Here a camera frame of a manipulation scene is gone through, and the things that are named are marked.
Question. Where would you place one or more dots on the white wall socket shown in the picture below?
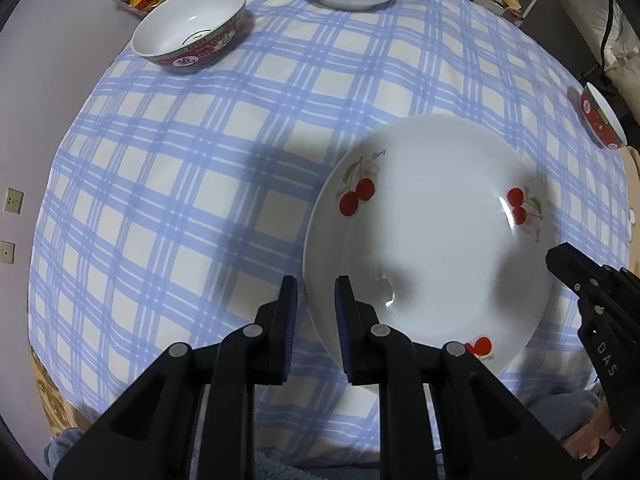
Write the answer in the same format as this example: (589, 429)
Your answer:
(6, 252)
(14, 201)

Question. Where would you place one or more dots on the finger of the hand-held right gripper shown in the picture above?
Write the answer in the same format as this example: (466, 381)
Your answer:
(567, 262)

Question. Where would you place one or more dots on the blue checked tablecloth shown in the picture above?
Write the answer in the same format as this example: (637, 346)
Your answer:
(200, 185)

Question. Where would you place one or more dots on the yellow red packet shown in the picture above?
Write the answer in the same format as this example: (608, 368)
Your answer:
(152, 2)

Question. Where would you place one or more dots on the red patterned bowl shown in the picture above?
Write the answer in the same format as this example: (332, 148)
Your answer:
(185, 25)
(600, 117)

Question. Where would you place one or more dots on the person's right hand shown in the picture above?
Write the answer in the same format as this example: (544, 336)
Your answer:
(590, 440)

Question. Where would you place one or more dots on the white recliner chair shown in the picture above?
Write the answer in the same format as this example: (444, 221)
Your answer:
(590, 20)

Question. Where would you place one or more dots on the brown flowered blanket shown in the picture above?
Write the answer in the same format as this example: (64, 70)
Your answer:
(50, 395)

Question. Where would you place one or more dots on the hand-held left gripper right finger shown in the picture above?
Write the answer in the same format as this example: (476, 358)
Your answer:
(345, 330)

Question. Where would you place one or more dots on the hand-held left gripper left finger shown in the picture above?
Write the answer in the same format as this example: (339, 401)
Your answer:
(292, 330)

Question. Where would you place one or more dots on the white cherry print plate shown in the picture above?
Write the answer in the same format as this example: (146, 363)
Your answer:
(440, 250)

